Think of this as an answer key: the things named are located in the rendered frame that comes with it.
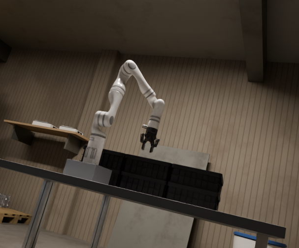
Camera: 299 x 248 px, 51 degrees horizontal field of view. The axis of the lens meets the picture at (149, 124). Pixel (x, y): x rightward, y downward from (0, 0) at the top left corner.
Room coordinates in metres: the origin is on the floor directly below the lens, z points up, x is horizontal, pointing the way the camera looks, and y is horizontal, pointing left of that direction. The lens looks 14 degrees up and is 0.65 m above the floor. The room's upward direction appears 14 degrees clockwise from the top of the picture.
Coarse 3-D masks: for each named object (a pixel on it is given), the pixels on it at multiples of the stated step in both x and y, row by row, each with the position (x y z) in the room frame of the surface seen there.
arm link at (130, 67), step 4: (128, 60) 1.92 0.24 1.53; (124, 64) 1.92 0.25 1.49; (128, 64) 1.91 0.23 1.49; (132, 64) 1.92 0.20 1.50; (124, 68) 1.92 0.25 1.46; (128, 68) 1.91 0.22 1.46; (132, 68) 1.92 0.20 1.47; (136, 68) 1.93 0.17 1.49; (128, 72) 1.93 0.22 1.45; (132, 72) 1.92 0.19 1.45; (136, 72) 1.93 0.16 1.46; (140, 72) 1.95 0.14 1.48; (136, 76) 1.93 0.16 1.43; (140, 76) 1.95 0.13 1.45; (136, 80) 1.95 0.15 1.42; (140, 80) 1.95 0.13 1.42; (144, 80) 1.97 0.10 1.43; (140, 84) 1.96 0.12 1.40; (144, 84) 1.96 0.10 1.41; (140, 88) 1.98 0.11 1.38; (144, 88) 1.97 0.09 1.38; (148, 88) 1.98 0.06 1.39; (144, 92) 1.98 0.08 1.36; (148, 92) 1.98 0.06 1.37; (152, 92) 1.99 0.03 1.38
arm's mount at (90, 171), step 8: (72, 160) 1.75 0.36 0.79; (64, 168) 1.77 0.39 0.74; (72, 168) 1.75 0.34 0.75; (80, 168) 1.73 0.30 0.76; (88, 168) 1.71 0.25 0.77; (96, 168) 1.70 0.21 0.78; (104, 168) 1.78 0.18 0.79; (80, 176) 1.72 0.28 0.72; (88, 176) 1.70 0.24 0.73; (96, 176) 1.72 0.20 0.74; (104, 176) 1.81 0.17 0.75
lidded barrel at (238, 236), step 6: (234, 234) 3.38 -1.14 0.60; (240, 234) 3.24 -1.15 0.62; (246, 234) 3.20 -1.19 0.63; (234, 240) 3.35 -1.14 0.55; (240, 240) 3.25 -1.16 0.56; (246, 240) 3.19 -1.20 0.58; (252, 240) 3.15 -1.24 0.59; (270, 240) 3.28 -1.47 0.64; (234, 246) 3.34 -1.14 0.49; (240, 246) 3.24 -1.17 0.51; (246, 246) 3.19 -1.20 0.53; (252, 246) 3.15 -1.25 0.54; (270, 246) 3.10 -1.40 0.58; (276, 246) 3.11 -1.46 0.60; (282, 246) 3.13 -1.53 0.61
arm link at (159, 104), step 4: (156, 100) 2.00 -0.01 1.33; (160, 100) 1.99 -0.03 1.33; (156, 104) 1.99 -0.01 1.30; (160, 104) 1.99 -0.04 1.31; (164, 104) 2.00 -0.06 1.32; (156, 108) 2.00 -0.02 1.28; (160, 108) 2.00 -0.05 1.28; (152, 112) 2.02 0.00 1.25; (156, 112) 2.00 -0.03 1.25; (160, 112) 2.01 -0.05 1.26; (152, 116) 2.01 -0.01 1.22; (156, 116) 2.00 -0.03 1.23; (160, 116) 2.02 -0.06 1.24; (156, 120) 2.01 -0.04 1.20
